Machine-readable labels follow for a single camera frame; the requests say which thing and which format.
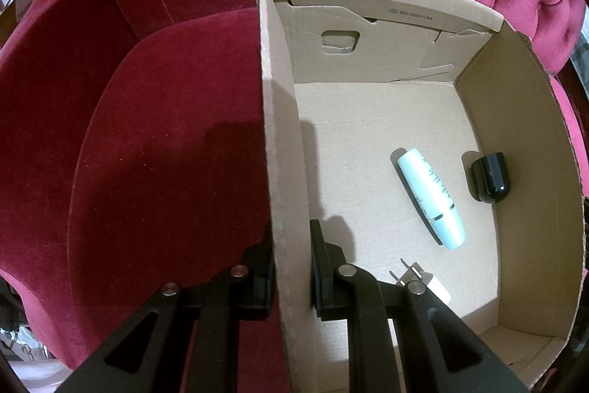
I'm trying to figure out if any white charger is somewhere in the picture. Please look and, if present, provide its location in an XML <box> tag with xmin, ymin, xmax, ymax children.
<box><xmin>389</xmin><ymin>259</ymin><xmax>451</xmax><ymax>305</ymax></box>

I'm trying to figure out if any light blue handheld device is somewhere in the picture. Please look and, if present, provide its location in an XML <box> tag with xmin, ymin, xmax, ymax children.
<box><xmin>397</xmin><ymin>148</ymin><xmax>466</xmax><ymax>250</ymax></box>

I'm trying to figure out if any black rounded plug adapter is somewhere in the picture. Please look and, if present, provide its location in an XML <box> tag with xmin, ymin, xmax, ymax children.
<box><xmin>470</xmin><ymin>152</ymin><xmax>511</xmax><ymax>203</ymax></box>

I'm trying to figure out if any cardboard box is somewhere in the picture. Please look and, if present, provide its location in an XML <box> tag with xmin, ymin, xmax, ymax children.
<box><xmin>258</xmin><ymin>0</ymin><xmax>585</xmax><ymax>392</ymax></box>

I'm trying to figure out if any magenta tufted velvet armchair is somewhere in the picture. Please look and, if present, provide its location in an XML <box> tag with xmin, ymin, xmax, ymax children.
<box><xmin>1</xmin><ymin>0</ymin><xmax>583</xmax><ymax>392</ymax></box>

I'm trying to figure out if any grey plaid cloth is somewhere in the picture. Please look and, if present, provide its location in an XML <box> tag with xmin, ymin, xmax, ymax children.
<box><xmin>570</xmin><ymin>7</ymin><xmax>589</xmax><ymax>96</ymax></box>

